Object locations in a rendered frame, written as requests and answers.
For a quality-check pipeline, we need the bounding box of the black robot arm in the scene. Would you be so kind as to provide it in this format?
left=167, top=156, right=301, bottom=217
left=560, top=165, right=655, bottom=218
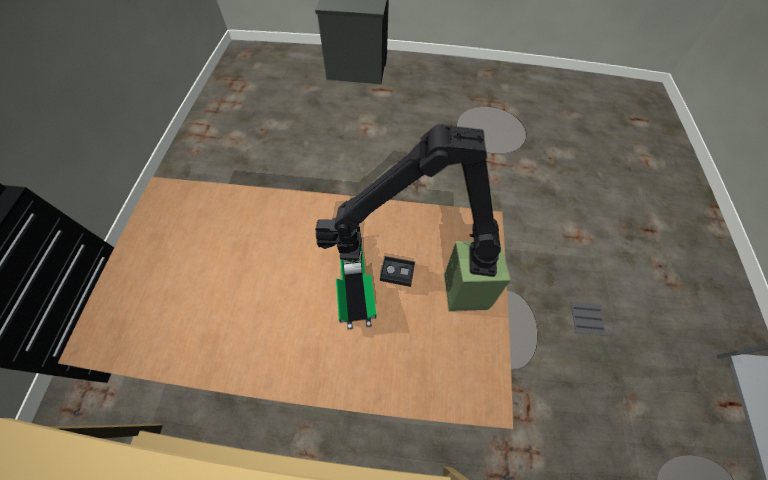
left=315, top=124, right=501, bottom=277

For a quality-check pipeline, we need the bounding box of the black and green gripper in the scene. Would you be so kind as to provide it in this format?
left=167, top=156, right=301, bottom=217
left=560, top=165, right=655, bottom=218
left=339, top=232, right=362, bottom=263

